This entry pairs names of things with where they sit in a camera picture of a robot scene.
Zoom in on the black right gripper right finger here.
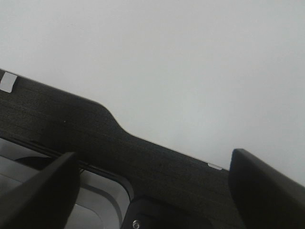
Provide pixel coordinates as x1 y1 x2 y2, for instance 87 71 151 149
228 149 305 229

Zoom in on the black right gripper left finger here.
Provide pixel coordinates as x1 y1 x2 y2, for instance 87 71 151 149
0 152 80 229

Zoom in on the silver robot base panel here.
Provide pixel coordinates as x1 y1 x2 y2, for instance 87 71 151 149
0 139 133 229

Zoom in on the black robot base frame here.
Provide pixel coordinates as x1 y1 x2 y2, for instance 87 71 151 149
0 77 244 229

